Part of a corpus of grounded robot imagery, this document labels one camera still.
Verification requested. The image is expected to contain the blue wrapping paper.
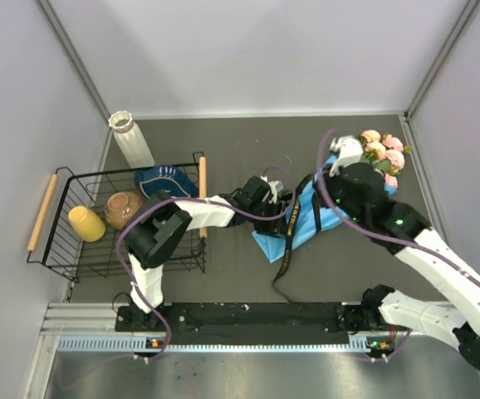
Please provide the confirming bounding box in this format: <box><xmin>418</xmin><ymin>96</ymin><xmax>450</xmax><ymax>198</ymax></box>
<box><xmin>251</xmin><ymin>155</ymin><xmax>399</xmax><ymax>264</ymax></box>

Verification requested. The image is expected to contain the yellow cup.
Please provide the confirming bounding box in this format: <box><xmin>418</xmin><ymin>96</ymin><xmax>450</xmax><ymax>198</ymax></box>
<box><xmin>68</xmin><ymin>205</ymin><xmax>106</xmax><ymax>243</ymax></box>

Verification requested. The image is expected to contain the white ribbed ceramic vase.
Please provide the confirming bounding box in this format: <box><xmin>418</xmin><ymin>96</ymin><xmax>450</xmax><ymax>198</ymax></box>
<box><xmin>108</xmin><ymin>111</ymin><xmax>155</xmax><ymax>169</ymax></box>

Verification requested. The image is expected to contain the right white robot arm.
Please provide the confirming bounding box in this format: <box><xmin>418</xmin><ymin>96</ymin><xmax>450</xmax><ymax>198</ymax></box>
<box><xmin>316</xmin><ymin>163</ymin><xmax>480</xmax><ymax>371</ymax></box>

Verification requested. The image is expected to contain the pink and brown flower bouquet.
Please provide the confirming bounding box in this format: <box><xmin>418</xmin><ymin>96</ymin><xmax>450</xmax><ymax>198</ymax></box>
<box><xmin>357</xmin><ymin>130</ymin><xmax>412</xmax><ymax>190</ymax></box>

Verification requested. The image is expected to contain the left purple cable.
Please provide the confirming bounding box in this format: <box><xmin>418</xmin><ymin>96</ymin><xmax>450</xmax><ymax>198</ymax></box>
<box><xmin>115</xmin><ymin>166</ymin><xmax>296</xmax><ymax>362</ymax></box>

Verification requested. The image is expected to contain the purple cable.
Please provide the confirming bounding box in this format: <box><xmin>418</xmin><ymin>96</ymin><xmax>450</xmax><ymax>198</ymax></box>
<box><xmin>316</xmin><ymin>128</ymin><xmax>480</xmax><ymax>300</ymax></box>
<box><xmin>115</xmin><ymin>166</ymin><xmax>296</xmax><ymax>362</ymax></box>

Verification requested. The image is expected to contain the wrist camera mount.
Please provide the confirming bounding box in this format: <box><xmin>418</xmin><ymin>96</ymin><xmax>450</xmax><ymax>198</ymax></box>
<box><xmin>261</xmin><ymin>175</ymin><xmax>284</xmax><ymax>204</ymax></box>
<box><xmin>329</xmin><ymin>135</ymin><xmax>364</xmax><ymax>177</ymax></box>

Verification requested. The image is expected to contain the black ribbon gold lettering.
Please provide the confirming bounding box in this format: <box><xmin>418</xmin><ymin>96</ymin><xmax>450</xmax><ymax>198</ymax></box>
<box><xmin>272</xmin><ymin>174</ymin><xmax>321</xmax><ymax>303</ymax></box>

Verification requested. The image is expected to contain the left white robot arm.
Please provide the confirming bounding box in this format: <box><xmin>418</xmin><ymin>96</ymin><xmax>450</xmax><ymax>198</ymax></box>
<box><xmin>116</xmin><ymin>175</ymin><xmax>297</xmax><ymax>330</ymax></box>

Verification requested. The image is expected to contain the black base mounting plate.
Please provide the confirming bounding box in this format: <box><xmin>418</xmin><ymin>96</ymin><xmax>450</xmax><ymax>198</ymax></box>
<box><xmin>115</xmin><ymin>302</ymin><xmax>374</xmax><ymax>346</ymax></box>

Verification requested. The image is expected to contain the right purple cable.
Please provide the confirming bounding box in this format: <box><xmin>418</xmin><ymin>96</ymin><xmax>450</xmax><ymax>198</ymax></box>
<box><xmin>316</xmin><ymin>128</ymin><xmax>480</xmax><ymax>300</ymax></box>

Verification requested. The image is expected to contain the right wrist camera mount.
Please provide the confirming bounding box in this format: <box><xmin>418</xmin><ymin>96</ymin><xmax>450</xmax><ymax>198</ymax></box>
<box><xmin>329</xmin><ymin>135</ymin><xmax>364</xmax><ymax>177</ymax></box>

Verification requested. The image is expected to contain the blue leaf-pattern plate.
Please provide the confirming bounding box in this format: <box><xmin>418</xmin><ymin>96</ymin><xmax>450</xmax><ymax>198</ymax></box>
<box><xmin>134</xmin><ymin>165</ymin><xmax>199</xmax><ymax>199</ymax></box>

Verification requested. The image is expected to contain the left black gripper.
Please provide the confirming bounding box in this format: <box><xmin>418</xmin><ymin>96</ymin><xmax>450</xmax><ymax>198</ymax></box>
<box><xmin>247</xmin><ymin>198</ymin><xmax>289</xmax><ymax>238</ymax></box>

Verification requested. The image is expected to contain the brown ceramic bowl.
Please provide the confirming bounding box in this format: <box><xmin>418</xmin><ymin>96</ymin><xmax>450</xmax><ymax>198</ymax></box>
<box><xmin>104</xmin><ymin>191</ymin><xmax>144</xmax><ymax>230</ymax></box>

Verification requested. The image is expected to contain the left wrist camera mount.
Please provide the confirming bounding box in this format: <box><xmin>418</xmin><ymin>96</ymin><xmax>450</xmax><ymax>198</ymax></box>
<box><xmin>261</xmin><ymin>175</ymin><xmax>284</xmax><ymax>204</ymax></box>

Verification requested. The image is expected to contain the aluminium slotted rail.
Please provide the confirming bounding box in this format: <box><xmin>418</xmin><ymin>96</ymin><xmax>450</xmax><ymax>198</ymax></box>
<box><xmin>40</xmin><ymin>303</ymin><xmax>480</xmax><ymax>354</ymax></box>

